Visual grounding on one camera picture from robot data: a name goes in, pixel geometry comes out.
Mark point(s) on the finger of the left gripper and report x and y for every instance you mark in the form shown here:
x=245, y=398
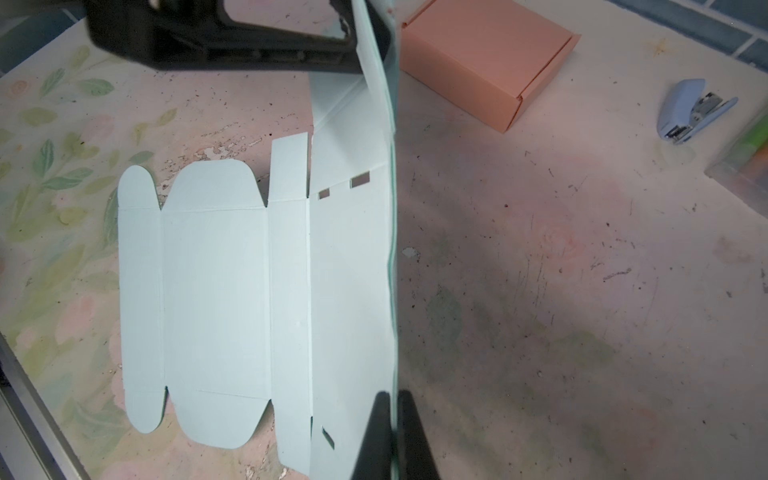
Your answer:
x=200, y=36

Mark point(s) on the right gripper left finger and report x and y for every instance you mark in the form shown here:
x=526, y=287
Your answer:
x=374, y=461

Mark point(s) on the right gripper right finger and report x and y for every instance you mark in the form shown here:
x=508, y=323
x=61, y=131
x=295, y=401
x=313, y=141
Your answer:
x=415, y=459

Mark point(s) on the light blue cardboard box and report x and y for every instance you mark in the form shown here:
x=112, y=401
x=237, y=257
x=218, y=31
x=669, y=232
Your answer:
x=233, y=300

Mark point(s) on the pink cardboard box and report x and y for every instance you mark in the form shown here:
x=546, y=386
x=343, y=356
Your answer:
x=490, y=58

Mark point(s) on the coloured marker pack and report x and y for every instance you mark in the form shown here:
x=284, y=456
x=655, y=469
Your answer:
x=742, y=169

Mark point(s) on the aluminium mounting rail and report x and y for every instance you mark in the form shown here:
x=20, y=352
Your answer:
x=32, y=444

